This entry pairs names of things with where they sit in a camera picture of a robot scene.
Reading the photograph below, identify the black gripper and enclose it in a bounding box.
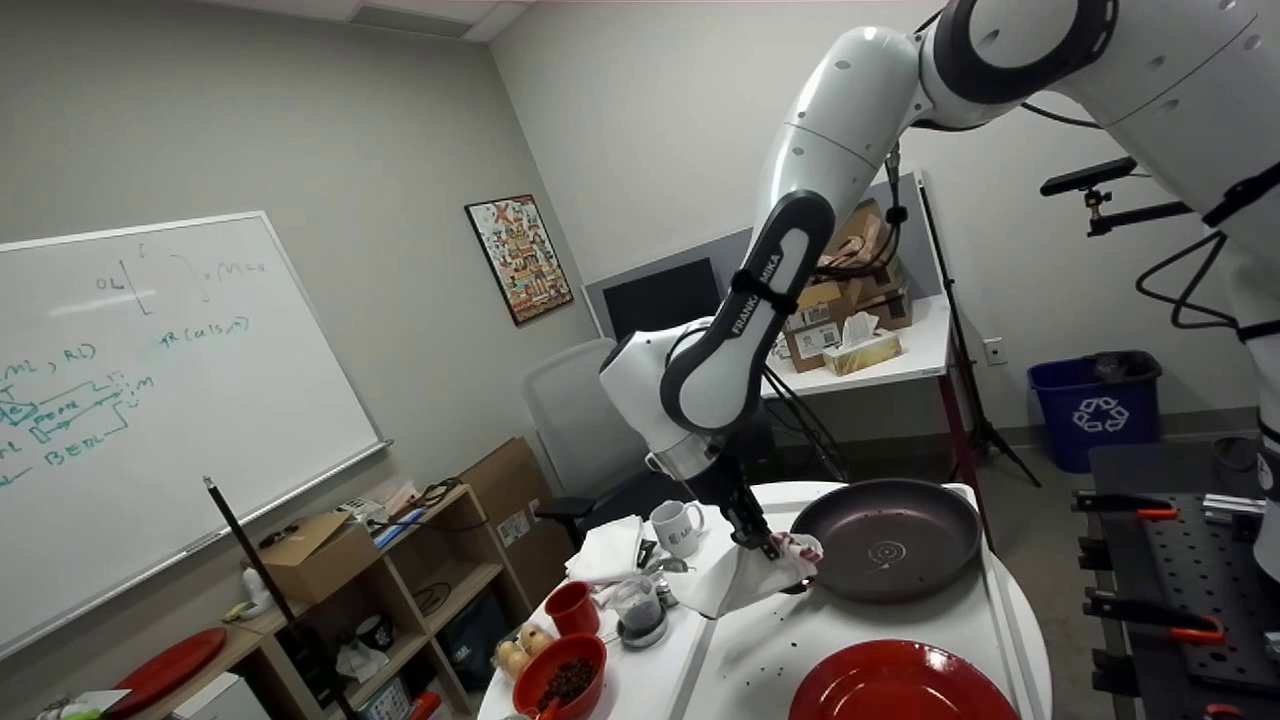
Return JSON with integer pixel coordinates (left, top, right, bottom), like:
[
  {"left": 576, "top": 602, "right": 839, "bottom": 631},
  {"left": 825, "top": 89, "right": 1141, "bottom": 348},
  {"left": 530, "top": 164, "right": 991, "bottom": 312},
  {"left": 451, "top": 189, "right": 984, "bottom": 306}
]
[{"left": 693, "top": 456, "right": 781, "bottom": 559}]

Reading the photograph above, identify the white mug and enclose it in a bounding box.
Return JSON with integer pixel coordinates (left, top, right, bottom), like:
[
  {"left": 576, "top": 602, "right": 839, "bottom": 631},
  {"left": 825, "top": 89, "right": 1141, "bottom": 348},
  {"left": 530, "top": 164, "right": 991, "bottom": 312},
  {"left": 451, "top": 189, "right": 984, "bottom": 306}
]
[{"left": 649, "top": 498, "right": 705, "bottom": 559}]

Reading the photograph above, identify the small red cup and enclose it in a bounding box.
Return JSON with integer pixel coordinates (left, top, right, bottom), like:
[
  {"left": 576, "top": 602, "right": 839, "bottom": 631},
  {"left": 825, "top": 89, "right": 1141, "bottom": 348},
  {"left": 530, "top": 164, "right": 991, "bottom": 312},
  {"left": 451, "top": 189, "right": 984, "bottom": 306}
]
[{"left": 544, "top": 581, "right": 601, "bottom": 634}]

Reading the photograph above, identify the black frying pan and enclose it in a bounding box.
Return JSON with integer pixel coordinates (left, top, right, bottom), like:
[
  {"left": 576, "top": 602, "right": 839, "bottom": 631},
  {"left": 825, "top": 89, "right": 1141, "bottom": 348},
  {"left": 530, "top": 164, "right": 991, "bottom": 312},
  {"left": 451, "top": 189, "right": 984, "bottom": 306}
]
[{"left": 790, "top": 475, "right": 979, "bottom": 602}]

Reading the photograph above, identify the red plate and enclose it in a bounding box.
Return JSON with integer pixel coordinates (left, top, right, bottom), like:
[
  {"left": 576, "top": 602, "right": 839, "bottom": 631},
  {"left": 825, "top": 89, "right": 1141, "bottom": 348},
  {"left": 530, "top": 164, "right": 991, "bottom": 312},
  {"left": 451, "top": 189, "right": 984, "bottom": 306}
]
[{"left": 789, "top": 640, "right": 1020, "bottom": 720}]

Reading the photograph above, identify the black camera tripod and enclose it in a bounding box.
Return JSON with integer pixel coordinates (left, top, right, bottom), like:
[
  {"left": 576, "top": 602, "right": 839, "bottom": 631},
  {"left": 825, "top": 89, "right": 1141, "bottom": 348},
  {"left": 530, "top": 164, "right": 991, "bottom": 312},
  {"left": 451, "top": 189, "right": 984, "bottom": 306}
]
[{"left": 917, "top": 181, "right": 1040, "bottom": 486}]

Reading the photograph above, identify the round white table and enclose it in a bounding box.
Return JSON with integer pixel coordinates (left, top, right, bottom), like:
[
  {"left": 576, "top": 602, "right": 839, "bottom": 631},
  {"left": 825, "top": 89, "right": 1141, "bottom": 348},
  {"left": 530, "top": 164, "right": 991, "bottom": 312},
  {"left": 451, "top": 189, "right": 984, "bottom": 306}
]
[{"left": 471, "top": 475, "right": 1056, "bottom": 720}]

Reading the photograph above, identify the black computer monitor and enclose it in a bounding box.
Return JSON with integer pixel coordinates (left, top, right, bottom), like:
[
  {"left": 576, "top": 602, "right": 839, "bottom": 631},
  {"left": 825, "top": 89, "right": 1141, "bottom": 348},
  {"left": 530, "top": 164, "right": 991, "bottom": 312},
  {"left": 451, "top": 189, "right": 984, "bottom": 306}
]
[{"left": 603, "top": 260, "right": 719, "bottom": 335}]

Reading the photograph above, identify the tissue box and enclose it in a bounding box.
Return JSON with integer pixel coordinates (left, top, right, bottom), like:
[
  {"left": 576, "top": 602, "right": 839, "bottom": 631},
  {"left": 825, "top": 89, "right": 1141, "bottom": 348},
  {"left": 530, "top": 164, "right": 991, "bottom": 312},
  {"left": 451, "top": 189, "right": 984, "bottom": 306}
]
[{"left": 825, "top": 312, "right": 899, "bottom": 375}]

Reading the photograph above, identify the red tray on shelf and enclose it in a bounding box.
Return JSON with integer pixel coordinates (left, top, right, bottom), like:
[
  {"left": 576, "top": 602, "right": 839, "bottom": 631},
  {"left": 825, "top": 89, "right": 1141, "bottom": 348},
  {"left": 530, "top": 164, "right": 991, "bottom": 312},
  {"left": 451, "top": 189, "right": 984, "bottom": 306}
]
[{"left": 108, "top": 628, "right": 226, "bottom": 720}]

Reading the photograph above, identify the cardboard box on shelf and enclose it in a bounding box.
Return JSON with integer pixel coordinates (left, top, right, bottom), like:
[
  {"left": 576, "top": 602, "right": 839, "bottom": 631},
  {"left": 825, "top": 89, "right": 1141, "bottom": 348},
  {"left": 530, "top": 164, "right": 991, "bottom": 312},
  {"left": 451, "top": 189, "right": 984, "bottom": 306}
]
[{"left": 260, "top": 510, "right": 377, "bottom": 602}]

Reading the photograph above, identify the white towel with red stripes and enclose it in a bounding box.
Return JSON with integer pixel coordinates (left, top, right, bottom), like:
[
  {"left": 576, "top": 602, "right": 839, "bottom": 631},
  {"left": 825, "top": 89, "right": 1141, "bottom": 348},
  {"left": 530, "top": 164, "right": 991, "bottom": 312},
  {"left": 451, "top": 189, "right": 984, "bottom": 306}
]
[{"left": 672, "top": 519, "right": 825, "bottom": 618}]

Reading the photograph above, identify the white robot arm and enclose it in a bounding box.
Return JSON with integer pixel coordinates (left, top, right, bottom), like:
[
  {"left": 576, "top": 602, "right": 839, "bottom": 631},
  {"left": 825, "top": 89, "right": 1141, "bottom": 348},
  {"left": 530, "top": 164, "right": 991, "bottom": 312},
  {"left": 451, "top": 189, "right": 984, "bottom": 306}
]
[{"left": 601, "top": 0, "right": 1280, "bottom": 486}]

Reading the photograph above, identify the wooden shelf unit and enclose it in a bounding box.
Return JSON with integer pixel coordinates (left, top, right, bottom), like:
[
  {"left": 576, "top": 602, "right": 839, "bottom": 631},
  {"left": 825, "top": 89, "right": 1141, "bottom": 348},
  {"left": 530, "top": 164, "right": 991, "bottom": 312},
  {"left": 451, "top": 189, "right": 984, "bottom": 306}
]
[{"left": 128, "top": 481, "right": 528, "bottom": 720}]

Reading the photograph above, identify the black perforated workbench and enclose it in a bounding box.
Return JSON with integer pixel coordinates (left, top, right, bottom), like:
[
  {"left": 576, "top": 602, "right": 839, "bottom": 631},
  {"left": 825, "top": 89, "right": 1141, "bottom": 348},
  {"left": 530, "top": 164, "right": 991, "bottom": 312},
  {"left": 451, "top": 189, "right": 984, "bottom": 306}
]
[{"left": 1072, "top": 436, "right": 1280, "bottom": 720}]

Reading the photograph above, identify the white tray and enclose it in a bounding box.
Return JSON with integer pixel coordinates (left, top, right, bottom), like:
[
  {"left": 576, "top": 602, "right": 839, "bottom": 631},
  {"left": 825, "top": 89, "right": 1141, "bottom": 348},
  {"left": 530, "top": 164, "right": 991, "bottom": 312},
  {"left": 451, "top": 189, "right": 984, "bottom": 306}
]
[{"left": 659, "top": 481, "right": 1030, "bottom": 720}]

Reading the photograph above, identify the blue recycling bin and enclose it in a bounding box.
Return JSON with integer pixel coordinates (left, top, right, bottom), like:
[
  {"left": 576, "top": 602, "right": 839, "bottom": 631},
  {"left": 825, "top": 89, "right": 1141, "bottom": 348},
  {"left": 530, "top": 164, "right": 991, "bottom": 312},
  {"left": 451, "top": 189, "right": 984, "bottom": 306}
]
[{"left": 1028, "top": 351, "right": 1165, "bottom": 472}]

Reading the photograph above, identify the cardboard box on desk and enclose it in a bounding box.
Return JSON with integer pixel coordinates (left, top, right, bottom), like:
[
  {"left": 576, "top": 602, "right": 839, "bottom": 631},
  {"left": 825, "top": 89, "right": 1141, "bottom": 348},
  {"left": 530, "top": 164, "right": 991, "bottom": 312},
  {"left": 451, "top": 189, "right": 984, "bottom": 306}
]
[{"left": 775, "top": 201, "right": 910, "bottom": 371}]

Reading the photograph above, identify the white desk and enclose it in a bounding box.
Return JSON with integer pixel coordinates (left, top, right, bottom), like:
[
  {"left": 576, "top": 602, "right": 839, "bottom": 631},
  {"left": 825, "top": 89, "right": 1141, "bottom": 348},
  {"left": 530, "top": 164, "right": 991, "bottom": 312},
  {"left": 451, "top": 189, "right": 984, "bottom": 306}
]
[{"left": 775, "top": 296, "right": 976, "bottom": 481}]

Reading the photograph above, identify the red bowl with dark contents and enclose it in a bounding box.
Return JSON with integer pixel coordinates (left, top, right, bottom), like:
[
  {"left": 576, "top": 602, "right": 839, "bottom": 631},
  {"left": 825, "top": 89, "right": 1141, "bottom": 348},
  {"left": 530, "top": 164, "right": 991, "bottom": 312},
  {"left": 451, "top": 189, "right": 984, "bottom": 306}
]
[{"left": 511, "top": 634, "right": 608, "bottom": 720}]

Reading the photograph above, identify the grey office chair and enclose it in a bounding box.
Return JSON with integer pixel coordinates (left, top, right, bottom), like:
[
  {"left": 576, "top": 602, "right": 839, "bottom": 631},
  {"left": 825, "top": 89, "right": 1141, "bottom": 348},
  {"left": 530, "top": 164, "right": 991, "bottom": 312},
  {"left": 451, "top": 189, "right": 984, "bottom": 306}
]
[{"left": 523, "top": 335, "right": 689, "bottom": 538}]

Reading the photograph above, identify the framed wall poster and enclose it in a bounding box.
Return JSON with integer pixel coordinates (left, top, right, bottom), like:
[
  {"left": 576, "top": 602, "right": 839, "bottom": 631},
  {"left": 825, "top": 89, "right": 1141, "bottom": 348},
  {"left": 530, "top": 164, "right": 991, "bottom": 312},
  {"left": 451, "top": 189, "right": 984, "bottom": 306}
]
[{"left": 463, "top": 191, "right": 570, "bottom": 324}]

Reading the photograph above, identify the folded white cloth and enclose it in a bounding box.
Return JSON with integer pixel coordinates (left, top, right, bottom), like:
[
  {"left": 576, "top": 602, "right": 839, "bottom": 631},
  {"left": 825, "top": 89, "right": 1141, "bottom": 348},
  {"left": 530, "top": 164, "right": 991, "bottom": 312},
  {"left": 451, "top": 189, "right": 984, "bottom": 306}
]
[{"left": 564, "top": 516, "right": 643, "bottom": 583}]

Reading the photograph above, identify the whiteboard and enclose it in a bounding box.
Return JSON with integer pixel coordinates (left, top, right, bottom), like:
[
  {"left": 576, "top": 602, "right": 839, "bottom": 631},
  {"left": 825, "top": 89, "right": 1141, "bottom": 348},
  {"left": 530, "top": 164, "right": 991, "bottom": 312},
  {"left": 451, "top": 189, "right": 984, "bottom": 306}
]
[{"left": 0, "top": 211, "right": 383, "bottom": 656}]

